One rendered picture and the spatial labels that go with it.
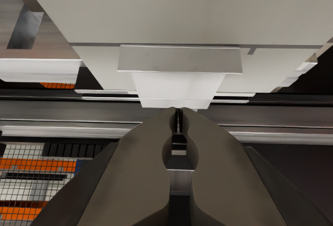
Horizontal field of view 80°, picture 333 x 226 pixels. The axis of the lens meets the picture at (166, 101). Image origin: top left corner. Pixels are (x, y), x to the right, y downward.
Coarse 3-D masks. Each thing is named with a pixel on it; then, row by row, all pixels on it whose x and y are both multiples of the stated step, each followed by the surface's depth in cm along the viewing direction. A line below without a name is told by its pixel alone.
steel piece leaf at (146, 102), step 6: (144, 102) 25; (150, 102) 25; (156, 102) 25; (162, 102) 24; (168, 102) 24; (174, 102) 24; (180, 102) 24; (186, 102) 24; (192, 102) 24; (198, 102) 24; (204, 102) 24; (210, 102) 24; (192, 108) 26; (198, 108) 26; (204, 108) 26
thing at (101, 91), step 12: (84, 72) 23; (84, 84) 23; (96, 84) 23; (84, 96) 24; (96, 96) 24; (108, 96) 24; (120, 96) 24; (132, 96) 24; (216, 96) 24; (228, 96) 24; (240, 96) 24
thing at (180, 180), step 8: (176, 176) 20; (184, 176) 20; (176, 184) 20; (184, 184) 20; (176, 192) 19; (184, 192) 19; (176, 200) 19; (184, 200) 18; (176, 208) 18; (184, 208) 18; (176, 216) 18; (184, 216) 18; (176, 224) 18; (184, 224) 18
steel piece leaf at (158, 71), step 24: (120, 48) 14; (144, 48) 14; (168, 48) 14; (192, 48) 14; (216, 48) 14; (144, 72) 18; (168, 72) 14; (192, 72) 14; (216, 72) 13; (240, 72) 13; (144, 96) 23; (168, 96) 23; (192, 96) 22
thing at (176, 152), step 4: (172, 136) 40; (176, 136) 40; (180, 136) 40; (172, 140) 40; (176, 140) 40; (180, 140) 40; (184, 140) 40; (172, 144) 40; (176, 144) 40; (180, 144) 40; (184, 144) 40; (172, 148) 40; (176, 148) 40; (180, 148) 40; (184, 148) 40; (172, 152) 43; (176, 152) 43; (180, 152) 43; (184, 152) 42
